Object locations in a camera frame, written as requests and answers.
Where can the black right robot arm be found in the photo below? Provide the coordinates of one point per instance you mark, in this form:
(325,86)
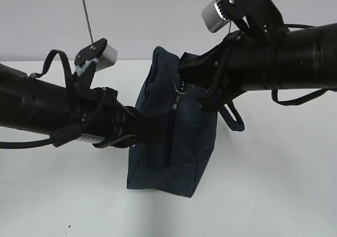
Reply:
(295,66)

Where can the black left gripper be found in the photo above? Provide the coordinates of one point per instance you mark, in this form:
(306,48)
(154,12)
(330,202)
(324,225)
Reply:
(112,124)

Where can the dark blue lunch bag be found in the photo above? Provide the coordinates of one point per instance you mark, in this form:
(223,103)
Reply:
(176,163)

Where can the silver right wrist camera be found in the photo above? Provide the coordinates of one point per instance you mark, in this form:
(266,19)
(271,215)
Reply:
(219,13)

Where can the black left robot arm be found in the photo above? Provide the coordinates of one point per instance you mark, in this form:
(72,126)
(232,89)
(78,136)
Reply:
(32,105)

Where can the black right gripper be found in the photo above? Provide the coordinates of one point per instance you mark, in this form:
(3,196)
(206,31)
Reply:
(239,62)

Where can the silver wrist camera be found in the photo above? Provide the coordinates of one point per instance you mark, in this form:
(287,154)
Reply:
(99,50)
(219,13)

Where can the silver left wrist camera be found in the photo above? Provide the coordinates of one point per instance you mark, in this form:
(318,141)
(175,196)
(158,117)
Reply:
(99,50)

